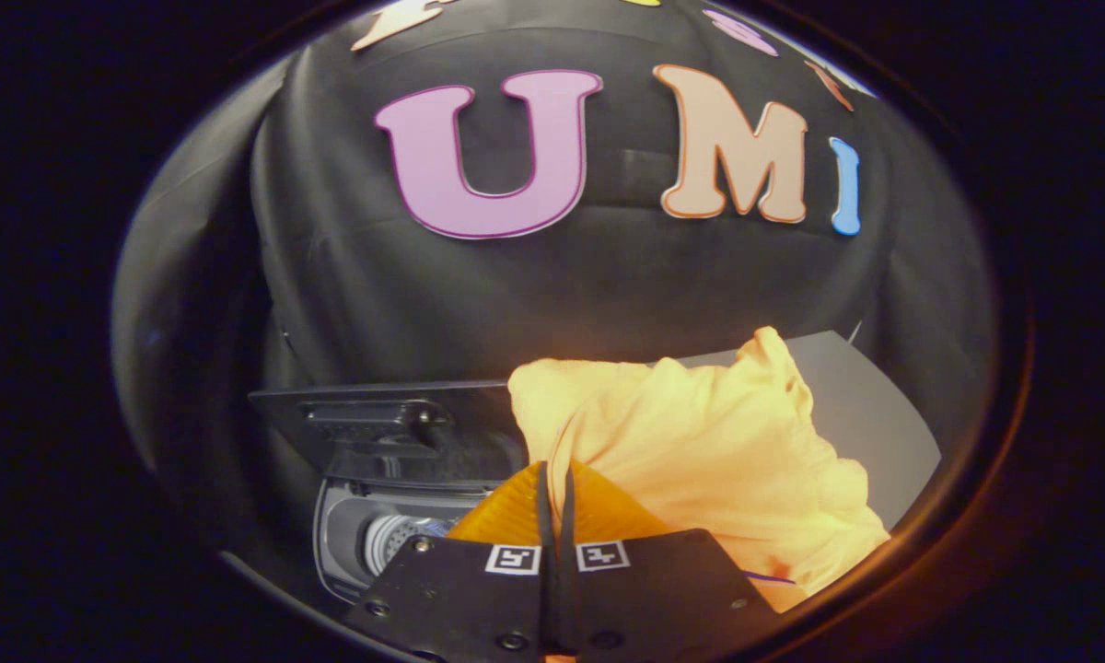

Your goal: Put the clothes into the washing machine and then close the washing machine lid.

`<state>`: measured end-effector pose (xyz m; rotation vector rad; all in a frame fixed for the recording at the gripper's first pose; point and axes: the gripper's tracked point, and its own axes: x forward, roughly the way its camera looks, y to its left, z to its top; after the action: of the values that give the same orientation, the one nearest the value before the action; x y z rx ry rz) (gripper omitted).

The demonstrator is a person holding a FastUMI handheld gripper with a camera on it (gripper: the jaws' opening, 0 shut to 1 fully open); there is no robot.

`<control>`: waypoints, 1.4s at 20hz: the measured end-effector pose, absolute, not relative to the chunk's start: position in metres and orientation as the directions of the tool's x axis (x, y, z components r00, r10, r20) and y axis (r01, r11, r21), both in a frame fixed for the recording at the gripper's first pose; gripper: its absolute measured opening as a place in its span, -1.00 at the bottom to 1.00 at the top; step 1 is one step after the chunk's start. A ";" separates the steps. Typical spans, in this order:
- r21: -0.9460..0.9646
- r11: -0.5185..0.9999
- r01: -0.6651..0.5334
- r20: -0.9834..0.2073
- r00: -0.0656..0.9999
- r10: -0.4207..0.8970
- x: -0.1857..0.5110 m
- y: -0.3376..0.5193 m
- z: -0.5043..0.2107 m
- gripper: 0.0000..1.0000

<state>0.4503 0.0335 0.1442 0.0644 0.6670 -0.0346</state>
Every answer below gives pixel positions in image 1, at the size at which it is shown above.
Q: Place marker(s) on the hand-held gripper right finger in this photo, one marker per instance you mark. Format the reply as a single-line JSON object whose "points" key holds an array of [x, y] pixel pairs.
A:
{"points": [[654, 599]]}

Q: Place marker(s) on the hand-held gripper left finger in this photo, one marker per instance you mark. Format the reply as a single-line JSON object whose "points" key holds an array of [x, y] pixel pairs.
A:
{"points": [[460, 599]]}

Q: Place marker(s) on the orange shirt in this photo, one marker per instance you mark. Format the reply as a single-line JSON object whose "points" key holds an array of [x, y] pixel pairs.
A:
{"points": [[700, 442]]}

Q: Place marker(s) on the black backdrop cloth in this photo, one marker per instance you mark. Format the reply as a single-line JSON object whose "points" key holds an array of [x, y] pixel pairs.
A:
{"points": [[562, 295]]}

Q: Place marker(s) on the beige cabinet with dark frame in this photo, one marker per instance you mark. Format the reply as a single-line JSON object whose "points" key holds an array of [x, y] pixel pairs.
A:
{"points": [[866, 414]]}

